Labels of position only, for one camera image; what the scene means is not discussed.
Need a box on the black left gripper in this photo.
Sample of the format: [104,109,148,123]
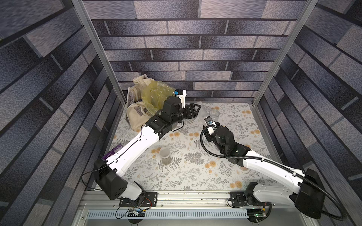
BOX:
[169,103,202,126]

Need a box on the clear ribbed glass jar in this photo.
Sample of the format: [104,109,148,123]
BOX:
[208,109,220,121]

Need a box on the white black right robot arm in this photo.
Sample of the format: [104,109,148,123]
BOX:
[200,124,326,219]

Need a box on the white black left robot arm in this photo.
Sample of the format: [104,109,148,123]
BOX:
[93,95,201,205]

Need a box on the clear jar near left arm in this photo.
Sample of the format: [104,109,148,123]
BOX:
[159,147,172,165]

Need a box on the purple plastic package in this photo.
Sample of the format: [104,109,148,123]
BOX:
[102,144,123,161]

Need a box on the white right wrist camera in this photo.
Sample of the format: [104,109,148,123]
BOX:
[204,116,217,135]

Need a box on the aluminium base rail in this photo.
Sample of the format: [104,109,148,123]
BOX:
[81,190,272,224]

